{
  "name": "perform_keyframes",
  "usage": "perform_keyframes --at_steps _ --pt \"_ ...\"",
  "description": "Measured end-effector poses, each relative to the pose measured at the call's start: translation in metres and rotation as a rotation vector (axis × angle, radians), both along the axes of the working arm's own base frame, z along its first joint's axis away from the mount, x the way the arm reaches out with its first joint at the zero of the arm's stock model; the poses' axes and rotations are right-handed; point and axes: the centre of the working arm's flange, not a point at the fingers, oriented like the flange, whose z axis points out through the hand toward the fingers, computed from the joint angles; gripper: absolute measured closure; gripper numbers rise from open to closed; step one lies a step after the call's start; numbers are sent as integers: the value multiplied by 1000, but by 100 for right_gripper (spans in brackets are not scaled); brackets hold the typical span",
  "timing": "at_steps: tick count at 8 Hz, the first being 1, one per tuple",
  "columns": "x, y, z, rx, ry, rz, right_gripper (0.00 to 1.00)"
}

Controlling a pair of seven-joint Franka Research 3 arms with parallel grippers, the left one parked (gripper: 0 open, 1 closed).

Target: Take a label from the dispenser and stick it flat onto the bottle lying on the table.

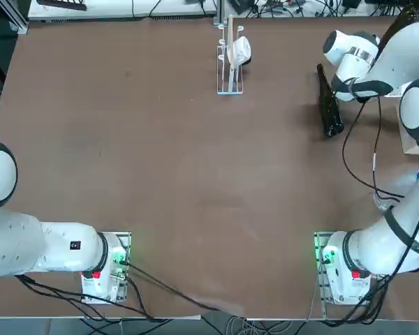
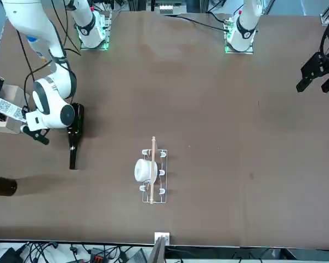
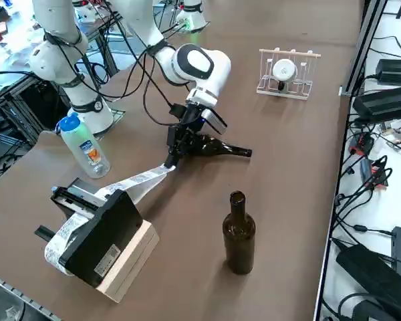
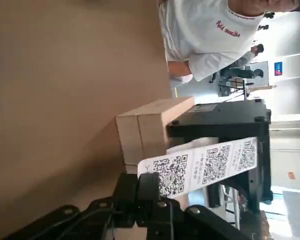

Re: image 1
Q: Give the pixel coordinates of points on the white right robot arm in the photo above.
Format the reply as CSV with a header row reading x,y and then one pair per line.
x,y
405,52

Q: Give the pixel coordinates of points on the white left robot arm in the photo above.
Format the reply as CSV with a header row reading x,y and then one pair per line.
x,y
56,247

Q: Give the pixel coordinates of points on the dark green glass bottle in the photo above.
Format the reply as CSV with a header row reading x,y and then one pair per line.
x,y
330,108

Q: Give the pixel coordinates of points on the clear plastic bottle blue cap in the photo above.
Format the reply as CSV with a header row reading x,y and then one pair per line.
x,y
394,185

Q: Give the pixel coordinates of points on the black finned power supply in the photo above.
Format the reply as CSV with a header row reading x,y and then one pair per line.
x,y
61,4

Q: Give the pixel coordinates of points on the aluminium frame post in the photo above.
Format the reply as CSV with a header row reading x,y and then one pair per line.
x,y
219,10

